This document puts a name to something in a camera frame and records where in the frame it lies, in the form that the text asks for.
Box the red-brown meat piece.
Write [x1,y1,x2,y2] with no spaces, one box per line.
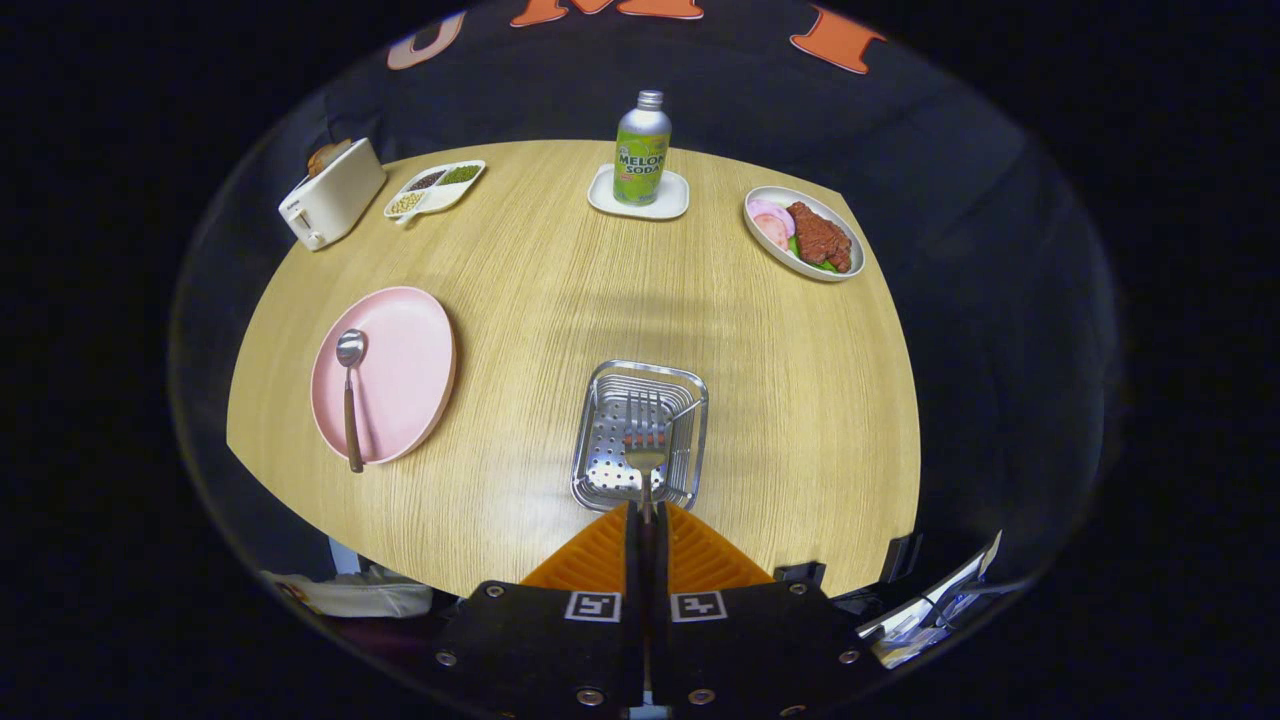
[787,202,853,273]

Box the metal fork wooden handle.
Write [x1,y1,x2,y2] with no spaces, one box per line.
[622,390,673,526]

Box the green vegetable garnish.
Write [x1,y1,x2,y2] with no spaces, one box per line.
[787,235,839,274]

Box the white food plate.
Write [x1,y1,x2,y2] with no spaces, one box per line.
[743,186,867,283]

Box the white cloth bag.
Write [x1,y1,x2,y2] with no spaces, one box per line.
[262,570,436,619]

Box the pink plate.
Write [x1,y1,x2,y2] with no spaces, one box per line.
[310,286,458,467]

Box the white square coaster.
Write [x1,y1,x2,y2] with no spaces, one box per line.
[587,163,691,221]

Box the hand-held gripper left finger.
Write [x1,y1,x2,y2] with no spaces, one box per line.
[432,500,646,719]

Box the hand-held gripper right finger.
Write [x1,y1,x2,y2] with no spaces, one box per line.
[650,500,883,719]

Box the white divided dish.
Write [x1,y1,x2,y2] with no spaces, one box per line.
[384,159,487,225]

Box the black clamp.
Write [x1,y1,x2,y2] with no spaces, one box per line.
[880,533,923,584]

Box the black backdrop cloth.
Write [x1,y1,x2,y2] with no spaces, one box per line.
[170,0,1121,601]

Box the metal spoon wooden handle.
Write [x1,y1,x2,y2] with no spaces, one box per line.
[335,328,368,474]

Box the white toaster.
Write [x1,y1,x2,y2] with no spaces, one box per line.
[278,138,388,252]

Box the perforated steel tray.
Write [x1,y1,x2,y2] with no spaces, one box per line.
[570,360,710,514]

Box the green soda bottle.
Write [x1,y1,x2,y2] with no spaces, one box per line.
[613,90,673,208]

